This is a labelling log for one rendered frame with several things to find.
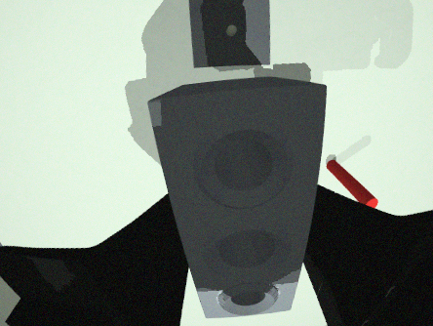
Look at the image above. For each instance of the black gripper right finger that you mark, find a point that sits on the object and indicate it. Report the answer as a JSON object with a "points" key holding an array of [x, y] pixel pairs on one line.
{"points": [[358, 257]]}

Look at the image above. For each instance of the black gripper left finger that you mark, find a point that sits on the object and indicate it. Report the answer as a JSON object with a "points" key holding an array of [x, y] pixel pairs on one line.
{"points": [[137, 276]]}

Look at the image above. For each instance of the red peg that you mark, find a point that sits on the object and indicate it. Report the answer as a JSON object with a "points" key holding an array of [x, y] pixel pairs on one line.
{"points": [[359, 192]]}

